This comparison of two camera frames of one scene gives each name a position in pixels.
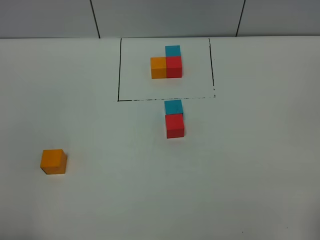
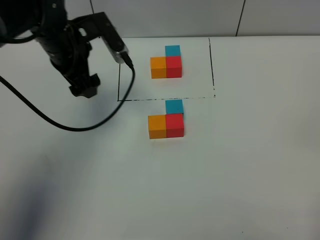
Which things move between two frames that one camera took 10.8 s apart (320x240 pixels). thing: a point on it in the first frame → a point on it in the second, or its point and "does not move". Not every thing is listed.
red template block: (174, 67) does not move
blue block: (173, 107) does not move
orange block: (53, 161) → (157, 126)
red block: (175, 126) does not move
